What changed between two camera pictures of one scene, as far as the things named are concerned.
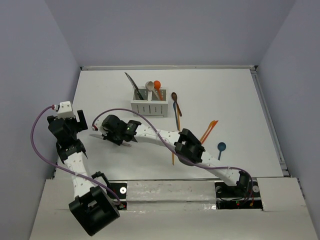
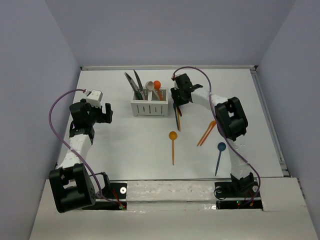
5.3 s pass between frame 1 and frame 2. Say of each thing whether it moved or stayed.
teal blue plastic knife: stayed
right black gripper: moved
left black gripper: moved
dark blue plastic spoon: stayed
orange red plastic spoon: stayed
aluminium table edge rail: stayed
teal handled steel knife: stayed
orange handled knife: stayed
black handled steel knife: moved
